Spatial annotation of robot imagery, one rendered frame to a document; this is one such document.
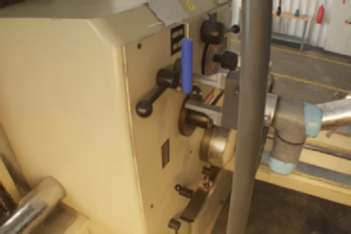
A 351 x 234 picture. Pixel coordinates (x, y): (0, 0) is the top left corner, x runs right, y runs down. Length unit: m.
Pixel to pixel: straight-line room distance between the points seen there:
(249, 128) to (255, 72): 0.04
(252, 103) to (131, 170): 0.47
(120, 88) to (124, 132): 0.10
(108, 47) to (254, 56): 0.34
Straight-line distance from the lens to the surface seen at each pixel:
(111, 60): 0.47
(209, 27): 0.76
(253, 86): 0.17
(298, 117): 0.58
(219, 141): 1.01
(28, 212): 0.92
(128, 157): 0.59
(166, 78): 0.56
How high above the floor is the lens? 1.99
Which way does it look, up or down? 33 degrees down
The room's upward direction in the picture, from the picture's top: straight up
